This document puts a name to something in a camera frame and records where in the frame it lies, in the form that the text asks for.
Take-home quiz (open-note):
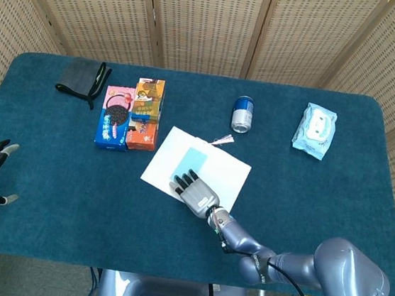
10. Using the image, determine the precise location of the teal felt table cover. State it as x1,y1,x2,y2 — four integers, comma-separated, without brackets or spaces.
0,48,395,296

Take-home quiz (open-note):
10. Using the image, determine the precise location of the dark cloth with green trim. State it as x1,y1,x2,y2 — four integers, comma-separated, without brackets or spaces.
52,55,114,112

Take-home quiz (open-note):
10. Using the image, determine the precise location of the open lined notebook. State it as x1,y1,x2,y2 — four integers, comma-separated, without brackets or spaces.
137,123,256,215

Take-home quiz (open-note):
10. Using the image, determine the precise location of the blue Oreo cookie box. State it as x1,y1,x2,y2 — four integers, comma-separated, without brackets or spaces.
93,84,137,153

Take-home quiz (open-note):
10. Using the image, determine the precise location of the light blue wet wipes pack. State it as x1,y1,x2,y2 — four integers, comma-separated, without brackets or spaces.
289,101,339,163

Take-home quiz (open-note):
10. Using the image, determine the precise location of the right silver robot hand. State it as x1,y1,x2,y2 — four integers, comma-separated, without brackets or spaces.
165,166,225,220

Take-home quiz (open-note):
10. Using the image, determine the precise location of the yellow and blue snack box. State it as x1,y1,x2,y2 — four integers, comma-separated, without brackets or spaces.
130,76,167,124

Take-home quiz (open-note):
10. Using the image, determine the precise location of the woven wooden folding screen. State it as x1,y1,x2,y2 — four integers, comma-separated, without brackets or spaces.
0,0,395,296

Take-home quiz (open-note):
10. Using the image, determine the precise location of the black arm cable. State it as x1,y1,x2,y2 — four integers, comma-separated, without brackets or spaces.
262,257,332,296

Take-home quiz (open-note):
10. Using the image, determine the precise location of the orange snack box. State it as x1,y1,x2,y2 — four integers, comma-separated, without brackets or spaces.
125,117,160,153

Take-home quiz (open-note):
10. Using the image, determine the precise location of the light blue bookmark with tassel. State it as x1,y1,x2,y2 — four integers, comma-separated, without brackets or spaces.
168,128,236,195

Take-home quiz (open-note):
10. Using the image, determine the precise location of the blue and silver drink can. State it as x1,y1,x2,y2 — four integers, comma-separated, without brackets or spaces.
229,94,257,136

